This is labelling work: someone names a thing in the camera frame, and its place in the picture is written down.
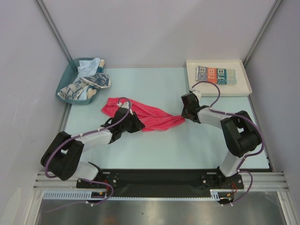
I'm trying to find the white slotted cable duct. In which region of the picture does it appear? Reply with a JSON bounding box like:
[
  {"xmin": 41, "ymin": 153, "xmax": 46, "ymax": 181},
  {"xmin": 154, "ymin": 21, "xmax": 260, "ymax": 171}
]
[{"xmin": 43, "ymin": 190, "xmax": 234, "ymax": 201}]

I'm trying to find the aluminium frame rail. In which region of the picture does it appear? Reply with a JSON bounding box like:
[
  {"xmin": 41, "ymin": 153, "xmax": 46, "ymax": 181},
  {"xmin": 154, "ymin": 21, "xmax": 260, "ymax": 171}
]
[{"xmin": 33, "ymin": 172, "xmax": 289, "ymax": 192}]

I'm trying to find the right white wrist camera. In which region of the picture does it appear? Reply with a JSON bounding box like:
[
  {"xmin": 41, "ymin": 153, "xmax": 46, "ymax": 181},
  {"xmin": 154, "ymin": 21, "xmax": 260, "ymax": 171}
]
[{"xmin": 189, "ymin": 88, "xmax": 202, "ymax": 99}]

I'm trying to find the cream plastic tray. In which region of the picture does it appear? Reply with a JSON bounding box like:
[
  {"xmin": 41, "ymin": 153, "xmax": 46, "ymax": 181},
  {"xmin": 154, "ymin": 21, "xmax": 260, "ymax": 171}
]
[{"xmin": 186, "ymin": 59, "xmax": 253, "ymax": 97}]

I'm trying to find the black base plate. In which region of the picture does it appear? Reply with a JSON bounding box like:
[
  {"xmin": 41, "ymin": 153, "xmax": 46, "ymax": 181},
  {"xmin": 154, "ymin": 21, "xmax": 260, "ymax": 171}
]
[{"xmin": 76, "ymin": 169, "xmax": 244, "ymax": 196}]

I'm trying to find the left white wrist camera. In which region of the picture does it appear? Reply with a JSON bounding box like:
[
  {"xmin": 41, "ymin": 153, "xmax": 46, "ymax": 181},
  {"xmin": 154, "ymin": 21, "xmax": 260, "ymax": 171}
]
[{"xmin": 117, "ymin": 101, "xmax": 131, "ymax": 110}]

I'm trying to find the teal plastic basket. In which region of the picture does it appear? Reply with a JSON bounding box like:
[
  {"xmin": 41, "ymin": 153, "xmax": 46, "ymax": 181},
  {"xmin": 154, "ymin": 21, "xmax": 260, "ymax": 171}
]
[{"xmin": 56, "ymin": 58, "xmax": 96, "ymax": 105}]

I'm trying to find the white blue patterned towel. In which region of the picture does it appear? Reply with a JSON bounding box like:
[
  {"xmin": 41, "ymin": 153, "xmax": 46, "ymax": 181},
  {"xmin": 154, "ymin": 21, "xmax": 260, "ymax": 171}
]
[{"xmin": 58, "ymin": 73, "xmax": 111, "ymax": 100}]

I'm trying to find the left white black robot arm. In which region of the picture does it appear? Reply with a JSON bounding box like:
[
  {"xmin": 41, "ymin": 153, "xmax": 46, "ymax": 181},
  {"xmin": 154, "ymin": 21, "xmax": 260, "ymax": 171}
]
[{"xmin": 41, "ymin": 107, "xmax": 145, "ymax": 188}]

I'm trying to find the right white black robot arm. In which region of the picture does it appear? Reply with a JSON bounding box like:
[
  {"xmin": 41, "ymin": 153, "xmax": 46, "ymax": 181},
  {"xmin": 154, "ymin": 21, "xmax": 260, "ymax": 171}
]
[{"xmin": 181, "ymin": 92, "xmax": 263, "ymax": 188}]

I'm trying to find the pink red towel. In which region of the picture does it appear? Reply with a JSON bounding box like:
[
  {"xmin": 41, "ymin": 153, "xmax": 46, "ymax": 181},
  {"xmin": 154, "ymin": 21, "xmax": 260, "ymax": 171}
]
[{"xmin": 101, "ymin": 97, "xmax": 185, "ymax": 132}]

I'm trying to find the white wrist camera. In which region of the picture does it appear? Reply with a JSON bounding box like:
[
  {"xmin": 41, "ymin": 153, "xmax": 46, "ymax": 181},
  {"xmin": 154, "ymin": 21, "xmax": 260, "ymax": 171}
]
[
  {"xmin": 189, "ymin": 88, "xmax": 202, "ymax": 99},
  {"xmin": 117, "ymin": 101, "xmax": 131, "ymax": 110}
]

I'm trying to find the light blue towel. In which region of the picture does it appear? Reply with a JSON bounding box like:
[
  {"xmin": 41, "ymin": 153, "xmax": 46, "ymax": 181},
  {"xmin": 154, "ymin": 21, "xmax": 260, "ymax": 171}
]
[{"xmin": 77, "ymin": 58, "xmax": 101, "ymax": 77}]

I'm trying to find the striped rabbit text towel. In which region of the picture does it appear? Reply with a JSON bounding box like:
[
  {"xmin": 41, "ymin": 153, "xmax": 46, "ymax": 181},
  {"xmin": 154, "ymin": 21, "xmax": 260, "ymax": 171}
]
[{"xmin": 195, "ymin": 66, "xmax": 237, "ymax": 85}]

